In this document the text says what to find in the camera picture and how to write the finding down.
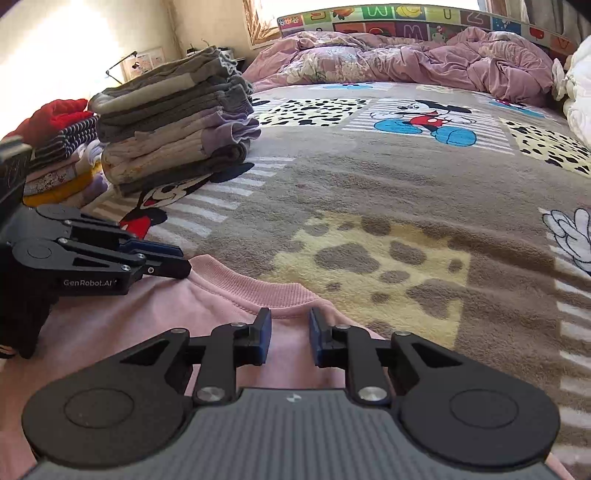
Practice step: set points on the purple quilt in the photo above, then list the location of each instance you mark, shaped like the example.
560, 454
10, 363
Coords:
392, 60

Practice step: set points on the grey curtain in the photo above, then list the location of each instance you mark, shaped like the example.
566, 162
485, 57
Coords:
554, 14

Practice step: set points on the pink sweatshirt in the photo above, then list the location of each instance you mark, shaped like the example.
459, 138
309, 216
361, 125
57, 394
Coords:
138, 332

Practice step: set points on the cartoon mouse printed blanket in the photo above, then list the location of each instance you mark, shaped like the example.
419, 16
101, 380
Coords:
415, 207

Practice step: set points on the alphabet printed headboard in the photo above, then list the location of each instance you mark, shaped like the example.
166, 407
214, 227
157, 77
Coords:
369, 18

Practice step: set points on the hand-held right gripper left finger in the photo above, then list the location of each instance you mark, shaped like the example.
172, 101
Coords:
264, 337

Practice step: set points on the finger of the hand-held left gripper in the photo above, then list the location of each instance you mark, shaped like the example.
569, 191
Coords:
152, 249
171, 270

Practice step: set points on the black desk lamp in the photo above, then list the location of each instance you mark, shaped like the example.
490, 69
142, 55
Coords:
121, 62

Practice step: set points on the cartoon wall picture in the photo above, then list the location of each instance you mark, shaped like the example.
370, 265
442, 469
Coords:
147, 64

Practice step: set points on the stack of grey folded clothes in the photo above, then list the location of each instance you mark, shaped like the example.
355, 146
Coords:
175, 138

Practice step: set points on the orange patterned curtain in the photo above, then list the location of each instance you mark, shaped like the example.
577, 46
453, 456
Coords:
258, 23

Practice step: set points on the stack of colourful folded clothes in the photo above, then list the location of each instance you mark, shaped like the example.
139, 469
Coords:
64, 138

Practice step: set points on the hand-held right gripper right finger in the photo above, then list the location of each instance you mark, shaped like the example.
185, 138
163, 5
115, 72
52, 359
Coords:
318, 341

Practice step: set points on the white quilt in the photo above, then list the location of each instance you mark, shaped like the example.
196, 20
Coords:
579, 115

